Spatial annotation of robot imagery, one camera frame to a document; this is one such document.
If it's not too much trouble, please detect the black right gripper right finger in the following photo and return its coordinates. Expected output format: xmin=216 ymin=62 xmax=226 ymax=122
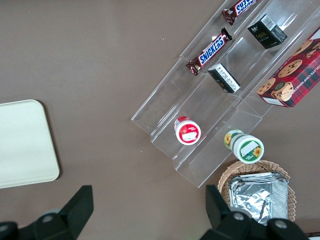
xmin=199 ymin=184 xmax=309 ymax=240

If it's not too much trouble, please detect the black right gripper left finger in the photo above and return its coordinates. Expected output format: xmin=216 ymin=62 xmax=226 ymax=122
xmin=0 ymin=185 xmax=95 ymax=240

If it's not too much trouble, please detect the round wicker basket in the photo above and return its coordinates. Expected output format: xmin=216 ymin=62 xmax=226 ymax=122
xmin=217 ymin=159 xmax=297 ymax=223

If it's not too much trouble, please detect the cream rectangular tray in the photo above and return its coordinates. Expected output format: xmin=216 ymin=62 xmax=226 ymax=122
xmin=0 ymin=99 xmax=61 ymax=190

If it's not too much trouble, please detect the silver foil container stack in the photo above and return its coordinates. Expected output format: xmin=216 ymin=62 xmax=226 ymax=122
xmin=228 ymin=171 xmax=290 ymax=226

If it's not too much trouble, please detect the green sunflower lid jar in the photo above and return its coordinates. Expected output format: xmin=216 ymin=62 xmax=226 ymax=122
xmin=223 ymin=128 xmax=265 ymax=165

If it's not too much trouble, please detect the red lid jar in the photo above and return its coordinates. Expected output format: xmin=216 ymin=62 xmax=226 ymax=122
xmin=173 ymin=115 xmax=202 ymax=146

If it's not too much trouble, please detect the clear acrylic stepped shelf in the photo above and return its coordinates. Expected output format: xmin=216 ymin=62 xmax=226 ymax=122
xmin=130 ymin=0 xmax=320 ymax=189

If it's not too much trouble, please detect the black box white label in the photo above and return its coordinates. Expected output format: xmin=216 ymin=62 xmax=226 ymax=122
xmin=207 ymin=62 xmax=242 ymax=94

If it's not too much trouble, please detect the red plaid cookie box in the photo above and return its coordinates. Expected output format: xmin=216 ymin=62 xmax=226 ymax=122
xmin=256 ymin=26 xmax=320 ymax=108

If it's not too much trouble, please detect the Snickers chocolate bar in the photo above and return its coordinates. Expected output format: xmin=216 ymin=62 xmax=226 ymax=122
xmin=185 ymin=27 xmax=233 ymax=77
xmin=221 ymin=0 xmax=258 ymax=26

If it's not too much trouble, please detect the black box gold lettering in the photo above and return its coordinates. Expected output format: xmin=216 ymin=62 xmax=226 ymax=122
xmin=246 ymin=13 xmax=288 ymax=50

